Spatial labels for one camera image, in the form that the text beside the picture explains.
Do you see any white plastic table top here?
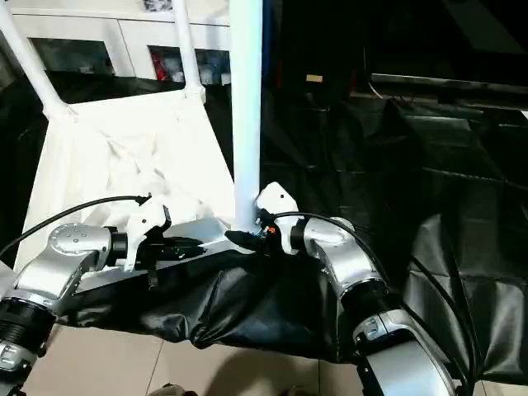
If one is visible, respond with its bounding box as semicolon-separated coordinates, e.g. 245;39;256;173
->
15;87;261;294

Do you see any white plastic table leg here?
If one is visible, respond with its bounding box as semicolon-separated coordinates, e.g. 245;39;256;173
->
227;0;265;233
171;0;207;101
0;0;77;120

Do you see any dark robot left foot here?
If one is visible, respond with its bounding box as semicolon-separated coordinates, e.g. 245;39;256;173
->
150;384;200;396

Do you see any black work mat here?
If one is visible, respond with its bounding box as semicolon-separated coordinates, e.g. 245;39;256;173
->
0;78;528;384

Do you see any white glass-door cabinet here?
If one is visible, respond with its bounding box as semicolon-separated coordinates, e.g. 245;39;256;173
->
0;0;236;87

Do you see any black side table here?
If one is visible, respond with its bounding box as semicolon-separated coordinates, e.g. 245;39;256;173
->
370;73;528;104

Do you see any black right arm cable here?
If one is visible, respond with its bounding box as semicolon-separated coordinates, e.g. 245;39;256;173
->
272;211;488;389

